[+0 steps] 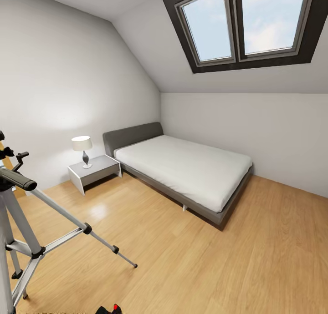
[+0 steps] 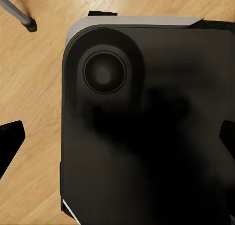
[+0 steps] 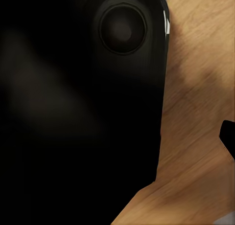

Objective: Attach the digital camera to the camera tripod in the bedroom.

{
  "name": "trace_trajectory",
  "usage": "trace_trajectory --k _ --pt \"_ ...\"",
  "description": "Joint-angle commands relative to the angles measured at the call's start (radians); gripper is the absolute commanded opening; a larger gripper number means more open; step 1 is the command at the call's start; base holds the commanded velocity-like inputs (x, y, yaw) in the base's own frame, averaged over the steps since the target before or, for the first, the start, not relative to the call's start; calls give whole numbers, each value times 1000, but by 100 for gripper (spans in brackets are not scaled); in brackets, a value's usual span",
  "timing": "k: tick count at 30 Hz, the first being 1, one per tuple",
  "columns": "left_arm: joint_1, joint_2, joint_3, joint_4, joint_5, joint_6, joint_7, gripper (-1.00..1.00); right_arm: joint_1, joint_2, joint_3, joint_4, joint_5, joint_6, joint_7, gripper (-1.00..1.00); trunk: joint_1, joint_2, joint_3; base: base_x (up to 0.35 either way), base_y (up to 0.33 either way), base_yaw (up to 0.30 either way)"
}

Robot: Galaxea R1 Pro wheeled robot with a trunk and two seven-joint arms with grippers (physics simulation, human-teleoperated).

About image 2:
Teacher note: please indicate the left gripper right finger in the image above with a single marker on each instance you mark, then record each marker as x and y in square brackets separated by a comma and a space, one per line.
[227, 136]

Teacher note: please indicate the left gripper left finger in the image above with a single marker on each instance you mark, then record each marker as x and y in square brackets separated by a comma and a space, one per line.
[12, 136]

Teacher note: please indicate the camera tripod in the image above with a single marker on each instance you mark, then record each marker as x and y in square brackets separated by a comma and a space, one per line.
[28, 22]

